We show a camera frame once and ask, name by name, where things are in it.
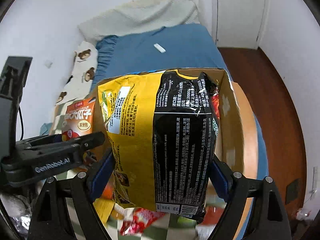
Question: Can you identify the small white remote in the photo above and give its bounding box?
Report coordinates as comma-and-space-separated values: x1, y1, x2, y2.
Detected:
153, 43, 166, 54

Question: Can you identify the green white checkered blanket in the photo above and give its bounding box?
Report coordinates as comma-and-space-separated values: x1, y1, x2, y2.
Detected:
49, 104, 251, 240

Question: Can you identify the blue cardboard box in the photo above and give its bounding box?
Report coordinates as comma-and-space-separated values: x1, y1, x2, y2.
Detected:
89, 67, 245, 181

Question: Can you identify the white door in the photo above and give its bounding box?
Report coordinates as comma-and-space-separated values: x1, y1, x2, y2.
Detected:
212, 0, 265, 49

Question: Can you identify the red small candy packet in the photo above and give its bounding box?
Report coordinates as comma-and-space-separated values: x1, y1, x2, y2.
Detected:
120, 208, 165, 236

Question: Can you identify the yellow black snack bag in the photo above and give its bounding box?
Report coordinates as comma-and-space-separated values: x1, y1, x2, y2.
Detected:
97, 70, 218, 221

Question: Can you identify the yellow snack packet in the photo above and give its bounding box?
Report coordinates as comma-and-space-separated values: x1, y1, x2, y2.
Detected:
93, 198, 115, 225

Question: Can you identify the orange sunflower seed bag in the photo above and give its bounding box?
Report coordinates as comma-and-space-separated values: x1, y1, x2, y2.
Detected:
61, 98, 95, 141

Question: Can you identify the bear print cloth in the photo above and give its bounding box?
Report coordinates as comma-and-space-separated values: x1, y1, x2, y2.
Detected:
49, 41, 98, 134

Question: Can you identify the white pillow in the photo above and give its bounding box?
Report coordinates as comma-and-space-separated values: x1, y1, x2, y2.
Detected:
78, 0, 201, 44

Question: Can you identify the blue bed sheet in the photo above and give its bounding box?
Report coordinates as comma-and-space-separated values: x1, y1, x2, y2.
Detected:
39, 23, 270, 240

